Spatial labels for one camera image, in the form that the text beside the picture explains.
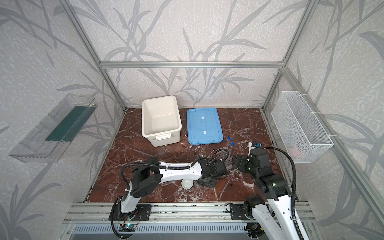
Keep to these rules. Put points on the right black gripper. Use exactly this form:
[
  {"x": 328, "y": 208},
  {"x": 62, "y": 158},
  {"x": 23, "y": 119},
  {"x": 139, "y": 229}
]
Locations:
[{"x": 237, "y": 162}]

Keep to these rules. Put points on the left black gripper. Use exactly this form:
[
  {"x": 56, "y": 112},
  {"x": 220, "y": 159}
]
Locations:
[{"x": 216, "y": 173}]

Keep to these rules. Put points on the white plastic storage bin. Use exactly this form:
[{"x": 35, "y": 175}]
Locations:
[{"x": 161, "y": 121}]

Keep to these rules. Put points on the clear test tube rack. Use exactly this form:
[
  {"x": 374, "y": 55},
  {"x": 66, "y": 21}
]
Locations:
[{"x": 224, "y": 155}]

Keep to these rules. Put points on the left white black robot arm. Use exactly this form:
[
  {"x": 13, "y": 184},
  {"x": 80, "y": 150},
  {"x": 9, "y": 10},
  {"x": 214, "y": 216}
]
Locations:
[{"x": 142, "y": 178}]

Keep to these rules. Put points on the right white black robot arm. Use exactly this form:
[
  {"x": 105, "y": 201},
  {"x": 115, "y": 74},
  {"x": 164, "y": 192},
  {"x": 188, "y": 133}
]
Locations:
[{"x": 275, "y": 212}]

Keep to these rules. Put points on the white ceramic bowl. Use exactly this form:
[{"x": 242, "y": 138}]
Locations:
[{"x": 187, "y": 184}]

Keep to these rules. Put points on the pink object in basket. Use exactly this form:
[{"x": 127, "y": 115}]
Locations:
[{"x": 295, "y": 152}]

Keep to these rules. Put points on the blue plastic bin lid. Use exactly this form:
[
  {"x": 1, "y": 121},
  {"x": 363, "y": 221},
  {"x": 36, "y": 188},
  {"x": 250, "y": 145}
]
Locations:
[{"x": 204, "y": 126}]

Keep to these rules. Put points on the green circuit board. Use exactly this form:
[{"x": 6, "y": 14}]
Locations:
[{"x": 127, "y": 227}]

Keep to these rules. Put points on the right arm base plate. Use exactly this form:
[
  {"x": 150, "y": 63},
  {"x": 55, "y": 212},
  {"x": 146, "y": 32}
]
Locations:
[{"x": 238, "y": 212}]

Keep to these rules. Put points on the white wire mesh basket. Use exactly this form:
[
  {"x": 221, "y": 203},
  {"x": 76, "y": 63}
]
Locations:
[{"x": 299, "y": 127}]

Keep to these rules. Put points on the right circuit board with wires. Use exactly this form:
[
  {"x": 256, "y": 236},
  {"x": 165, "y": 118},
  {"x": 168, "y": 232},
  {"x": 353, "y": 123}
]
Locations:
[{"x": 254, "y": 229}]

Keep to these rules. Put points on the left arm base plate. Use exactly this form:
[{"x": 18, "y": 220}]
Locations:
[{"x": 141, "y": 213}]

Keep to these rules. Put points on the clear wall shelf green mat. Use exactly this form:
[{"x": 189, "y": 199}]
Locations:
[{"x": 47, "y": 142}]

